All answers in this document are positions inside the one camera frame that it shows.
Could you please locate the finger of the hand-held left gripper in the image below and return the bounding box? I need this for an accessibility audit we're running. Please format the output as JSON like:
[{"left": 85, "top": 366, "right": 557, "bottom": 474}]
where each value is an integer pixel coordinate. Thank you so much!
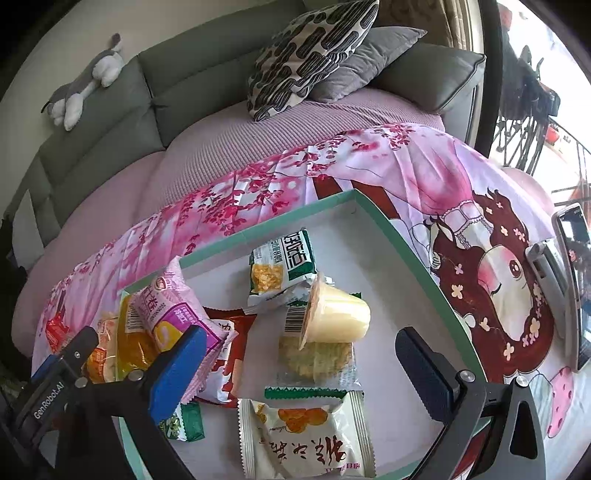
[
  {"left": 31, "top": 353, "right": 63, "bottom": 385},
  {"left": 51, "top": 325, "right": 100, "bottom": 371}
]

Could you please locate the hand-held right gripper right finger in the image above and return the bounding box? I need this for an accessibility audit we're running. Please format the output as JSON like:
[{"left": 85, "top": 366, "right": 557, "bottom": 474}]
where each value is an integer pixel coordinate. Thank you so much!
[{"left": 396, "top": 327, "right": 548, "bottom": 480}]

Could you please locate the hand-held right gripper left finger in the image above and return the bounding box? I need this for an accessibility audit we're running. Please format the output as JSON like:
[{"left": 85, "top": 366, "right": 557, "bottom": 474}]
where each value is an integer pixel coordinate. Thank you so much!
[{"left": 60, "top": 325, "right": 208, "bottom": 480}]

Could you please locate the orange bread packet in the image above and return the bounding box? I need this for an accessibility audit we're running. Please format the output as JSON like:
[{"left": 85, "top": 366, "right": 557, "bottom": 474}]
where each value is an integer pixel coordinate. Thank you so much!
[{"left": 85, "top": 311, "right": 121, "bottom": 384}]

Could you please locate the yellow translucent snack packet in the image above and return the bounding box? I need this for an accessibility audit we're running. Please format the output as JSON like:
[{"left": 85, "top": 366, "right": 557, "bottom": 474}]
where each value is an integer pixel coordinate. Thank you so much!
[{"left": 115, "top": 291, "right": 160, "bottom": 381}]

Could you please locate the pink snack packet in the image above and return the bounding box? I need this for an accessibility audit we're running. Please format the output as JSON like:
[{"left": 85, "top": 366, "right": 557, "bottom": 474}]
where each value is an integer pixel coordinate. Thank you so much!
[{"left": 129, "top": 256, "right": 238, "bottom": 404}]

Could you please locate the dark red snack packet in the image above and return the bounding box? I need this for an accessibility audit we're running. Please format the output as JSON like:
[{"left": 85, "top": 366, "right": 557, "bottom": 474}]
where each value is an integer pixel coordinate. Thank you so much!
[{"left": 203, "top": 307, "right": 259, "bottom": 400}]

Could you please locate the teal-rimmed white box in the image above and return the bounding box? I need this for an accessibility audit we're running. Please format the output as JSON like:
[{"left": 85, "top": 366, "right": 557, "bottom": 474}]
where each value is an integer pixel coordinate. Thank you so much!
[{"left": 117, "top": 188, "right": 495, "bottom": 480}]

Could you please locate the green-edged clear cracker packet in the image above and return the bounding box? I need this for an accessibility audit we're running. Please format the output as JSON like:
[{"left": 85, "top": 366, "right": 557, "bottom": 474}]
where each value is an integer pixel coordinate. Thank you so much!
[{"left": 264, "top": 335, "right": 365, "bottom": 400}]

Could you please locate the pale yellow jelly cup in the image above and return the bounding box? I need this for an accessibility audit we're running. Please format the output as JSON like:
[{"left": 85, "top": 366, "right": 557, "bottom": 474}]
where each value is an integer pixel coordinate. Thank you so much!
[{"left": 298, "top": 272, "right": 372, "bottom": 349}]

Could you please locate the white packet with orange print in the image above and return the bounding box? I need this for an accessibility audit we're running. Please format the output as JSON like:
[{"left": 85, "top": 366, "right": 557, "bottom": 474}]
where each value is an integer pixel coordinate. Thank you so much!
[{"left": 238, "top": 390, "right": 377, "bottom": 480}]

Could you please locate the green white corn snack packet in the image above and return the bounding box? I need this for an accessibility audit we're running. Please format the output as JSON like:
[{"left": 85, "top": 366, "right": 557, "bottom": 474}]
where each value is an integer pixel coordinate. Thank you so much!
[{"left": 247, "top": 228, "right": 340, "bottom": 308}]

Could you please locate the light grey cushion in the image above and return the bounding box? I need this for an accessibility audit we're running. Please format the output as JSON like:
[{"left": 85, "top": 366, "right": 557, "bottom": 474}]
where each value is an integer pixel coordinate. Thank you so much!
[{"left": 11, "top": 189, "right": 47, "bottom": 259}]

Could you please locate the smartphone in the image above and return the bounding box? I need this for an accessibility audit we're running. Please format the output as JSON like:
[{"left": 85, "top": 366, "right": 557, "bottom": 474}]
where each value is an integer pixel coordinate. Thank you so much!
[{"left": 553, "top": 203, "right": 591, "bottom": 372}]

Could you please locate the pink printed blanket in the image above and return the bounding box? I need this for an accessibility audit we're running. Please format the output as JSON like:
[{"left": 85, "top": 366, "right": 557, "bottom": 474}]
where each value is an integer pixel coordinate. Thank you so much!
[{"left": 32, "top": 122, "right": 591, "bottom": 480}]

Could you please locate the grey white plush toy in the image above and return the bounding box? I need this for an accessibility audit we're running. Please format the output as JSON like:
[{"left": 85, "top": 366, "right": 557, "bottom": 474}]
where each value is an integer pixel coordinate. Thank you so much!
[{"left": 41, "top": 32, "right": 124, "bottom": 132}]

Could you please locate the black metal railing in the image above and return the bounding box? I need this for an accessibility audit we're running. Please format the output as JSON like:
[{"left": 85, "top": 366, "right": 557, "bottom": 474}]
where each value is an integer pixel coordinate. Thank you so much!
[{"left": 492, "top": 41, "right": 591, "bottom": 208}]

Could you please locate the black white patterned cushion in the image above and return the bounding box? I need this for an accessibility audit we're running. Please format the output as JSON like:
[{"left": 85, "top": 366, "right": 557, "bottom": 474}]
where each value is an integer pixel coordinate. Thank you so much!
[{"left": 246, "top": 0, "right": 380, "bottom": 122}]

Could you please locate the beige patterned curtain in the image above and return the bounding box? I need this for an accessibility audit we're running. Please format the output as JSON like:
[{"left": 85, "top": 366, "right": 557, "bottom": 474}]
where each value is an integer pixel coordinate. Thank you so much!
[{"left": 383, "top": 0, "right": 485, "bottom": 51}]

